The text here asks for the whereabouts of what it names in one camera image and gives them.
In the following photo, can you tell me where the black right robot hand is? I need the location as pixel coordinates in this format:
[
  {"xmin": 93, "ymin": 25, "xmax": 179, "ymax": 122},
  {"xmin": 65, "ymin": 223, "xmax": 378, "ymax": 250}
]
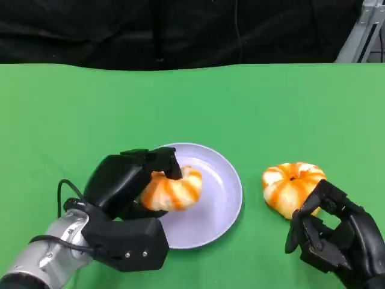
[{"xmin": 284, "ymin": 178, "xmax": 385, "ymax": 289}]

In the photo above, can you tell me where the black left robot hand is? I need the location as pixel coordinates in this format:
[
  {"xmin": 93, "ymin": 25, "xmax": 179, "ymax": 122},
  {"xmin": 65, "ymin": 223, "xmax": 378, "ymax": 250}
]
[{"xmin": 82, "ymin": 146, "xmax": 184, "ymax": 222}]

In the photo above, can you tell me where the lilac plate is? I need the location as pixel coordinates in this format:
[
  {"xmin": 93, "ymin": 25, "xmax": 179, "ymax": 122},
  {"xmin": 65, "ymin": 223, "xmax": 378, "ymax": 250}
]
[{"xmin": 156, "ymin": 142, "xmax": 244, "ymax": 251}]

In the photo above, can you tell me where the green table cloth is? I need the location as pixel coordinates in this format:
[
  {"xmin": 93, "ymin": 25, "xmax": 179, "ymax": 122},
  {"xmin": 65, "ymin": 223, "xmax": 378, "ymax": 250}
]
[{"xmin": 0, "ymin": 62, "xmax": 385, "ymax": 289}]

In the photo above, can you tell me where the black backdrop curtain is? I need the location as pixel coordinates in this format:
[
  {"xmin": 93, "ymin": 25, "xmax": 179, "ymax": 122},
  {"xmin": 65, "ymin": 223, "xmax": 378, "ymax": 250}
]
[{"xmin": 0, "ymin": 0, "xmax": 367, "ymax": 71}]

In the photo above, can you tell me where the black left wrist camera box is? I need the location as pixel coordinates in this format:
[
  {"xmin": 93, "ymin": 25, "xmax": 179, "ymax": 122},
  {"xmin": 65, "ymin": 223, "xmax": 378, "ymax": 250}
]
[{"xmin": 80, "ymin": 207, "xmax": 170, "ymax": 273}]

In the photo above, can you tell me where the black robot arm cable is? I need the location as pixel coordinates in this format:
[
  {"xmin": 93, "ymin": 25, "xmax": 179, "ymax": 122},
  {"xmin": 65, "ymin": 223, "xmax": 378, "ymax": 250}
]
[{"xmin": 57, "ymin": 179, "xmax": 87, "ymax": 218}]

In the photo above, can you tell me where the aluminium frame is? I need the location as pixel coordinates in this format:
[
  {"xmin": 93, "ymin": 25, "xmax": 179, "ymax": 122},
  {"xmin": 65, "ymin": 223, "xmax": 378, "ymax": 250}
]
[{"xmin": 334, "ymin": 0, "xmax": 385, "ymax": 64}]

